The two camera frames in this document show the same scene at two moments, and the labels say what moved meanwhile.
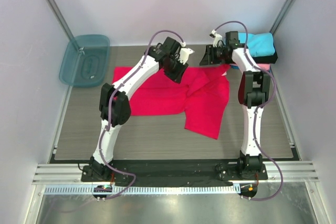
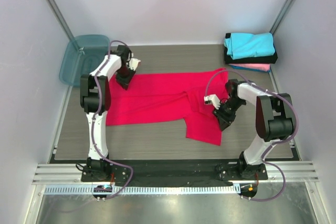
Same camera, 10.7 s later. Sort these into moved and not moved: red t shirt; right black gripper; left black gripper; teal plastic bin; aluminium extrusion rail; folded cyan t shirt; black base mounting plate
Moved: right black gripper; left black gripper; red t shirt
Not moved: aluminium extrusion rail; black base mounting plate; teal plastic bin; folded cyan t shirt
